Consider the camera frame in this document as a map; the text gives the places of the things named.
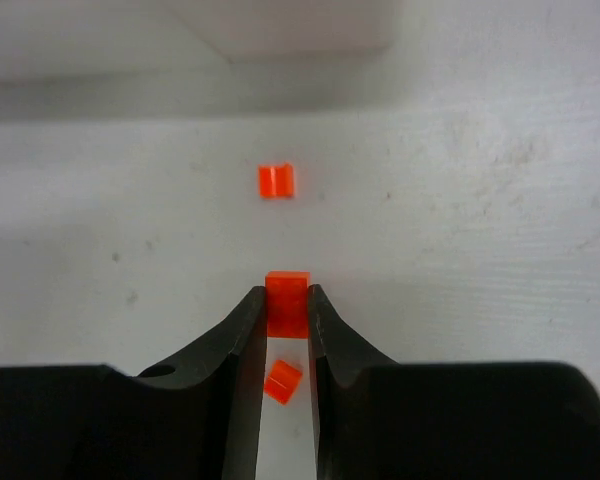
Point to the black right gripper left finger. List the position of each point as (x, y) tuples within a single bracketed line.
[(193, 415)]

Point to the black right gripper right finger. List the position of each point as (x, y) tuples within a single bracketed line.
[(375, 418)]

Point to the orange lego piece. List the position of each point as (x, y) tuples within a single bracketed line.
[(287, 304), (276, 181), (282, 381)]

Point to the white divided plastic container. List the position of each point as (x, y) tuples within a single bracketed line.
[(49, 39)]

